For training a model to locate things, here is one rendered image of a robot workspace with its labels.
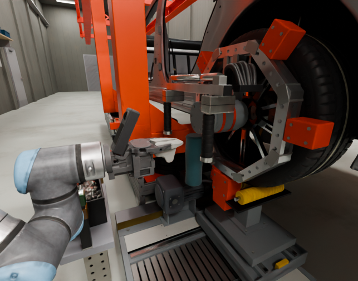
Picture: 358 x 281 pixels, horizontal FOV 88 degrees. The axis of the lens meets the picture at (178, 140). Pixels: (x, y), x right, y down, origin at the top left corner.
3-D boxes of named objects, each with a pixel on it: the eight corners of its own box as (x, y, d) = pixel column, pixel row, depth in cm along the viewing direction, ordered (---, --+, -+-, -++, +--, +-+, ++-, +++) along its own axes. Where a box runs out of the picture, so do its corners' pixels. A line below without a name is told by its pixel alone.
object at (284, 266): (304, 264, 97) (308, 250, 94) (252, 296, 82) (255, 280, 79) (238, 207, 140) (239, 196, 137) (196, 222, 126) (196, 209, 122)
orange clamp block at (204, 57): (220, 63, 90) (214, 51, 94) (206, 63, 87) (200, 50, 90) (214, 74, 96) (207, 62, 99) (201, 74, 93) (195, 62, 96)
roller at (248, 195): (287, 192, 89) (289, 181, 87) (239, 209, 77) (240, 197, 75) (276, 186, 94) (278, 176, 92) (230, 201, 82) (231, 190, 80)
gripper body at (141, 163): (148, 163, 55) (106, 170, 51) (147, 135, 53) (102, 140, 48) (157, 174, 49) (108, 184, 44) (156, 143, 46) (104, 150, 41)
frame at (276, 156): (283, 201, 67) (318, 29, 50) (270, 206, 64) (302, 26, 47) (202, 151, 114) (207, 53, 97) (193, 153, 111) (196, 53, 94)
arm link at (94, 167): (81, 138, 46) (79, 151, 38) (102, 136, 48) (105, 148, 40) (87, 170, 49) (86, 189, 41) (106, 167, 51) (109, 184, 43)
